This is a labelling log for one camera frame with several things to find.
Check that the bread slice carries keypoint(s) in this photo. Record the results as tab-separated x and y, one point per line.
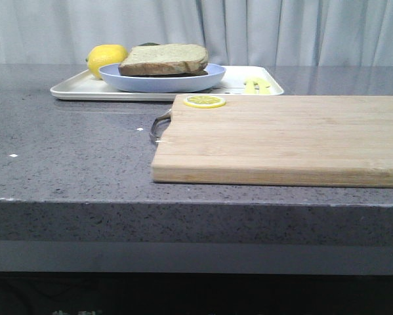
193	74
165	59

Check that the light blue plate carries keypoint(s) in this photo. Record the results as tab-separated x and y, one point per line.
110	74

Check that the yellow strips on tray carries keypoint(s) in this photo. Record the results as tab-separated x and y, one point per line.
256	86

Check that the white bear tray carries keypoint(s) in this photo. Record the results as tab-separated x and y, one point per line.
84	86

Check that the lemon slice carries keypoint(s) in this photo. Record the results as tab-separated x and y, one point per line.
204	101

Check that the green lime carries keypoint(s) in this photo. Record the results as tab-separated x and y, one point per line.
149	44

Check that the front yellow lemon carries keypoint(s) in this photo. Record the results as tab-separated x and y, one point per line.
103	55

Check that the wooden cutting board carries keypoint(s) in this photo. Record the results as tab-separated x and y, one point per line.
280	140

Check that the grey curtain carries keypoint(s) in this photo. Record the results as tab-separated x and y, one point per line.
269	33

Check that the metal cutting board handle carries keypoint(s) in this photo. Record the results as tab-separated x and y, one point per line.
155	135

